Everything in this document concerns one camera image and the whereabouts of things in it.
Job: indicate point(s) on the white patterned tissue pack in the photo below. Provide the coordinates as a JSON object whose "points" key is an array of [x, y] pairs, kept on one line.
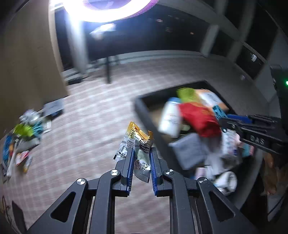
{"points": [[229, 143]]}

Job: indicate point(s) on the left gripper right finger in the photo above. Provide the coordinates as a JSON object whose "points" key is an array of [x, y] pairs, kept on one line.
{"points": [[161, 186]]}

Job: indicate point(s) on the yellow silver snack packet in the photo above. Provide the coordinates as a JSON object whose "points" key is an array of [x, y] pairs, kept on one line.
{"points": [[141, 143]]}

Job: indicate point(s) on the green plastic comb basket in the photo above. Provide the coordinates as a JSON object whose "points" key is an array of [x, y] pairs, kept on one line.
{"points": [[187, 95]]}

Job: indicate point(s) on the ring light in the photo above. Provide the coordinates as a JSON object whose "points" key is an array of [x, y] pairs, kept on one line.
{"points": [[86, 11]]}

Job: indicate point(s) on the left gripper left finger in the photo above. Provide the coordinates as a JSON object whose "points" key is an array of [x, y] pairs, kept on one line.
{"points": [[125, 167]]}

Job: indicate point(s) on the wooden cabinet panel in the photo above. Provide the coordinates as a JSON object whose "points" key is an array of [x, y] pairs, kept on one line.
{"points": [[31, 66]]}

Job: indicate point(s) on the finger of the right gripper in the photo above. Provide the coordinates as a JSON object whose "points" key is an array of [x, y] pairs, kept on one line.
{"points": [[238, 118], [265, 133]]}

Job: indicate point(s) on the person hand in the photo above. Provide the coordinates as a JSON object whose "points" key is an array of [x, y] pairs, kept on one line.
{"points": [[274, 176]]}

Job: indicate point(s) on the black storage box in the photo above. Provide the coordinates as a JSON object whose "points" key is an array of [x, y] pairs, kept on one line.
{"points": [[148, 107]]}

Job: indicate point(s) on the black table leg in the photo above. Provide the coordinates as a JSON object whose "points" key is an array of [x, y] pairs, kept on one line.
{"points": [[108, 75]]}

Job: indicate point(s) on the white lotion bottle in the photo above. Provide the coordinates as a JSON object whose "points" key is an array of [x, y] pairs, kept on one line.
{"points": [[171, 120]]}

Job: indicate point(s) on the orange white parcel bag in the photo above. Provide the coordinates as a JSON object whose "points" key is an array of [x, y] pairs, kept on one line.
{"points": [[210, 99]]}

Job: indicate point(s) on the grey blue pouch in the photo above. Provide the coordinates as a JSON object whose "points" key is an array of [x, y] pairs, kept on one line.
{"points": [[53, 108]]}

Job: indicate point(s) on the red plastic bag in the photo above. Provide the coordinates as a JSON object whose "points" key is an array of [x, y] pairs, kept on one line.
{"points": [[201, 119]]}

